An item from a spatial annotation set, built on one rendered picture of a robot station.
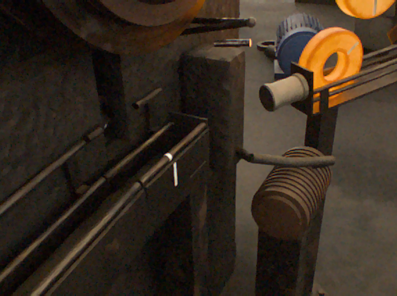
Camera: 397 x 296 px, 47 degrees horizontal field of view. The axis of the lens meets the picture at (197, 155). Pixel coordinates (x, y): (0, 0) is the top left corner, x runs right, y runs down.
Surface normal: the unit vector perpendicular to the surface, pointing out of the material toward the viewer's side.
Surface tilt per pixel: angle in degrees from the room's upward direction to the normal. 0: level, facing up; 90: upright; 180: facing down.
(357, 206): 0
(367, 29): 90
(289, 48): 90
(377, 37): 90
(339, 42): 90
